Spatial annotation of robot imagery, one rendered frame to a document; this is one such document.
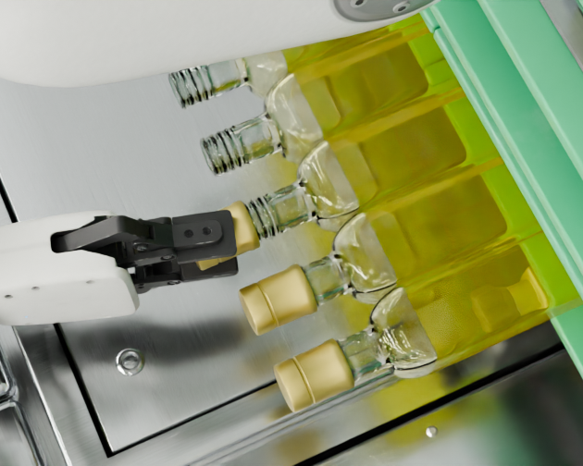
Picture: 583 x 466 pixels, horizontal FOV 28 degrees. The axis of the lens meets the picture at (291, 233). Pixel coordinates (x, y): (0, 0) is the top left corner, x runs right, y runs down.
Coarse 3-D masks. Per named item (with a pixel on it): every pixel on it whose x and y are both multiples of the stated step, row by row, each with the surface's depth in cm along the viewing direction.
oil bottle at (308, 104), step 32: (416, 32) 82; (320, 64) 81; (352, 64) 81; (384, 64) 81; (416, 64) 81; (448, 64) 81; (288, 96) 80; (320, 96) 80; (352, 96) 80; (384, 96) 80; (416, 96) 81; (288, 128) 80; (320, 128) 80; (288, 160) 83
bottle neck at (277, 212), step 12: (276, 192) 80; (288, 192) 79; (300, 192) 79; (252, 204) 79; (264, 204) 79; (276, 204) 79; (288, 204) 79; (300, 204) 79; (252, 216) 79; (264, 216) 79; (276, 216) 79; (288, 216) 79; (300, 216) 79; (264, 228) 79; (276, 228) 79; (288, 228) 80
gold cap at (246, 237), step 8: (224, 208) 79; (232, 208) 79; (240, 208) 79; (232, 216) 78; (240, 216) 78; (248, 216) 78; (240, 224) 78; (248, 224) 78; (240, 232) 78; (248, 232) 78; (240, 240) 78; (248, 240) 79; (256, 240) 79; (240, 248) 79; (248, 248) 79; (256, 248) 80; (232, 256) 79; (200, 264) 78; (208, 264) 79; (216, 264) 79
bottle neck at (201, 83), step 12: (228, 60) 83; (168, 72) 83; (180, 72) 82; (192, 72) 82; (204, 72) 82; (216, 72) 83; (228, 72) 83; (240, 72) 83; (180, 84) 82; (192, 84) 82; (204, 84) 82; (216, 84) 83; (228, 84) 83; (240, 84) 84; (180, 96) 82; (192, 96) 82; (204, 96) 83; (216, 96) 84
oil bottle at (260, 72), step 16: (416, 16) 83; (368, 32) 83; (384, 32) 83; (288, 48) 82; (304, 48) 82; (320, 48) 82; (336, 48) 82; (240, 64) 83; (256, 64) 82; (272, 64) 81; (288, 64) 81; (304, 64) 82; (256, 80) 83; (272, 80) 83
